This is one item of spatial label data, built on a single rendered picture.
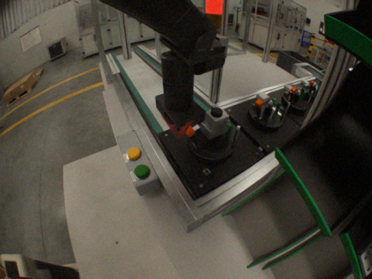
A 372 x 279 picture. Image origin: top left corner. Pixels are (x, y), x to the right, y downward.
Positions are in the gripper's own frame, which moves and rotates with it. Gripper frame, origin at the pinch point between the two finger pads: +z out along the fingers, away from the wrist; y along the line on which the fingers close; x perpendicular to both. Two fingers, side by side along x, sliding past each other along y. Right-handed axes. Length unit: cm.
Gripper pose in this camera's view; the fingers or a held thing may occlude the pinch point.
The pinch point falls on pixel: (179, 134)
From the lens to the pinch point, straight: 40.3
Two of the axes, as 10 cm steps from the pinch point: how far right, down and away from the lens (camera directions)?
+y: -5.0, -6.4, 5.8
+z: -0.1, 6.7, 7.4
